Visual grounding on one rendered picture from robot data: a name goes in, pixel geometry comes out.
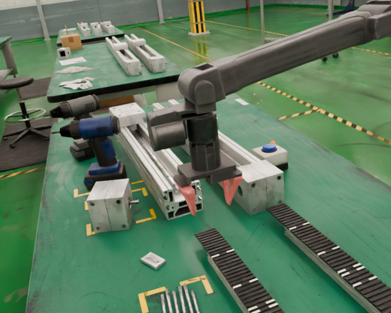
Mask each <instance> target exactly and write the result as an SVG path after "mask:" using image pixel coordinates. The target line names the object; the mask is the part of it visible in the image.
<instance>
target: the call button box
mask: <svg viewBox="0 0 391 313"><path fill-rule="evenodd" d="M275 146H276V149H275V150H273V151H264V150H263V147H258V148H254V149H252V155H254V156H255V157H256V158H258V159H260V160H261V161H263V160H267V161H268V162H270V163H271V164H273V165H274V166H275V167H277V168H278V169H280V170H281V171H283V170H287V169H288V163H287V162H288V157H287V151H286V150H284V149H283V148H281V147H280V146H277V145H275Z"/></svg>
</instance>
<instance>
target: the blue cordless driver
mask: <svg viewBox="0 0 391 313"><path fill-rule="evenodd" d="M119 133H120V122H119V118H118V117H117V116H113V117H112V116H102V117H93V118H87V119H81V120H80V121H79V120H72V121H71V122H70V124H67V125H64V126H62V127H60V131H56V132H52V134H60V135H61V136H62V137H69V138H73V139H74V140H79V139H82V138H83V139H89V140H88V141H87V142H88V145H89V148H90V149H91V150H92V149H93V151H94V154H95V156H96V159H97V163H91V165H90V167H89V169H88V171H87V173H86V175H85V177H84V185H85V186H86V188H87V190H88V191H92V189H93V187H94V185H95V183H96V182H98V181H110V180H117V179H127V172H126V169H125V165H124V164H120V160H117V159H116V155H117V154H116V152H115V149H114V146H113V144H112V141H111V139H110V138H107V137H108V136H113V135H114V134H116V135H118V134H119Z"/></svg>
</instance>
